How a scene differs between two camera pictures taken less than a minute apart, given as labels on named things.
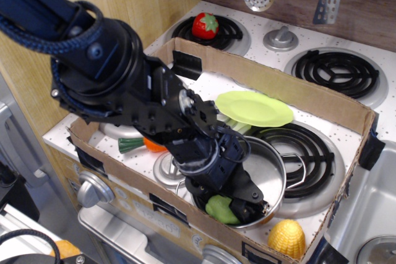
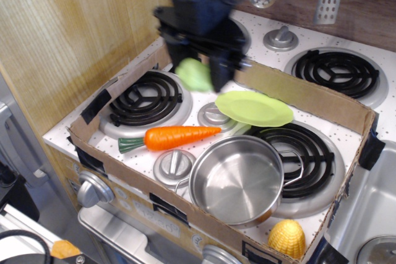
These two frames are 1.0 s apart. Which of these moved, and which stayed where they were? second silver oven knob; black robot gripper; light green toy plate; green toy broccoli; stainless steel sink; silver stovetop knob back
Moved: black robot gripper; green toy broccoli
Stayed: silver stovetop knob back; stainless steel sink; second silver oven knob; light green toy plate
